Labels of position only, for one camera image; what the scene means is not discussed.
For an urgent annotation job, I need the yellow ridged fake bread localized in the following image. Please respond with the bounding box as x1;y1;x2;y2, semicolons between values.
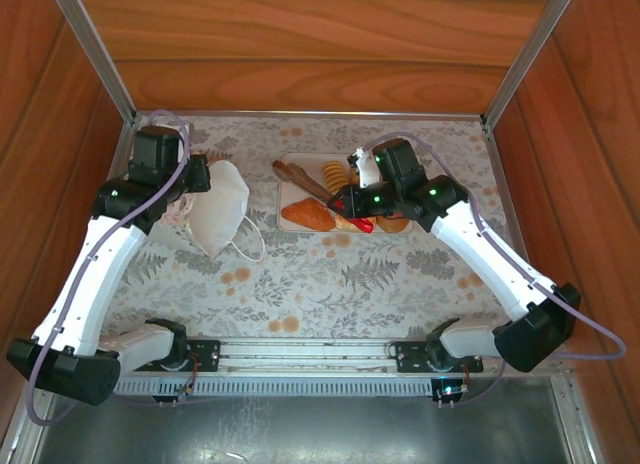
321;160;348;194

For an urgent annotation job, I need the round brown fake bun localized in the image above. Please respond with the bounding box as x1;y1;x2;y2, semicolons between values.
374;213;411;235

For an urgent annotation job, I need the orange-brown fake croissant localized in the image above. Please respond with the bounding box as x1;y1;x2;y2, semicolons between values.
280;197;338;233

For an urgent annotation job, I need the animal print paper bag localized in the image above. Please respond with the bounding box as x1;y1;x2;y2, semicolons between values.
149;158;266;263

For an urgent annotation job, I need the floral print tablecloth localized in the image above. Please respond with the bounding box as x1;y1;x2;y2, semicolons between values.
82;114;544;339

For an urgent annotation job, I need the small left controller board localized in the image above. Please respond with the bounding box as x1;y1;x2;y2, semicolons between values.
152;381;199;409

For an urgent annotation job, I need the small controller board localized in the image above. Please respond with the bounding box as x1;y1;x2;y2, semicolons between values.
152;381;199;409
430;377;471;409

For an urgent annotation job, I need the small right controller board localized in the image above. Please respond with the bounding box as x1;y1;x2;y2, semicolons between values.
430;377;471;409

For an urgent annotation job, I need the grey metal sheet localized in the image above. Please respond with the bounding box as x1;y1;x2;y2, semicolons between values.
34;391;574;464

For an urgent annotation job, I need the aluminium side rail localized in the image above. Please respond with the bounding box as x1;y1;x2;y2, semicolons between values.
107;121;136;185
482;121;553;339

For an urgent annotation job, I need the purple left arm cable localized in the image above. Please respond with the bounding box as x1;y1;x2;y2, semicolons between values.
24;108;194;428

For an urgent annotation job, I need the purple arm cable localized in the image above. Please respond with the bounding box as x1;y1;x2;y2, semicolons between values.
364;131;627;410
24;108;194;428

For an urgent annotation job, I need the long aluminium table edge rail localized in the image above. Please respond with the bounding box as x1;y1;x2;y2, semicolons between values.
133;109;485;121

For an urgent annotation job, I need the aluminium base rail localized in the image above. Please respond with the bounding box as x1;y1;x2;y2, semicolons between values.
32;335;574;376

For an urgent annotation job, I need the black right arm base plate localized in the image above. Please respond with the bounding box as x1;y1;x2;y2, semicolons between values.
394;340;485;375

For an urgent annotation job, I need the aluminium frame post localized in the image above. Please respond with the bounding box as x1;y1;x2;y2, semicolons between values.
47;0;137;126
481;0;582;130

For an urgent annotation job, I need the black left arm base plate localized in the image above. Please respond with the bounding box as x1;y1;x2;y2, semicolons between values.
128;338;221;374

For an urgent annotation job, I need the white slotted cable duct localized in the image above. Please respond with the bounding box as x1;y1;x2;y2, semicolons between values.
52;375;551;398

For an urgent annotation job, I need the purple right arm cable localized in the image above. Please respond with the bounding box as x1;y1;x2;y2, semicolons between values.
364;131;627;410

